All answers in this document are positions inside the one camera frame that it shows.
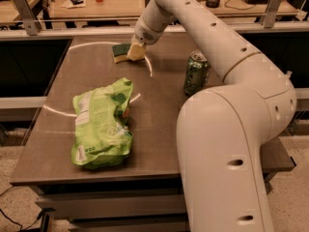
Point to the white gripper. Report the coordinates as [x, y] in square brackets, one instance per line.
[145, 37]

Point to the green and yellow sponge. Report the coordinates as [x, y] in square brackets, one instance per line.
[120, 52]

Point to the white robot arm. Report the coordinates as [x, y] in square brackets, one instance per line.
[220, 130]

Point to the green rice chip bag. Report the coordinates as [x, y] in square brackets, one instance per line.
[101, 134]

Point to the green soda can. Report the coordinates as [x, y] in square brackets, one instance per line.
[197, 73]

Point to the black mesh pen cup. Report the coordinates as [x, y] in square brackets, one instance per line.
[212, 3]

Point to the grey table base drawers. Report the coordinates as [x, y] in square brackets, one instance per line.
[112, 207]

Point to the left metal rail bracket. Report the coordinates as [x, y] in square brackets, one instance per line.
[32, 27]

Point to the metal rail bracket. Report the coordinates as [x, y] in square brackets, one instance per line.
[268, 18]
[32, 27]

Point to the right metal rail bracket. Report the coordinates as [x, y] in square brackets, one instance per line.
[268, 18]

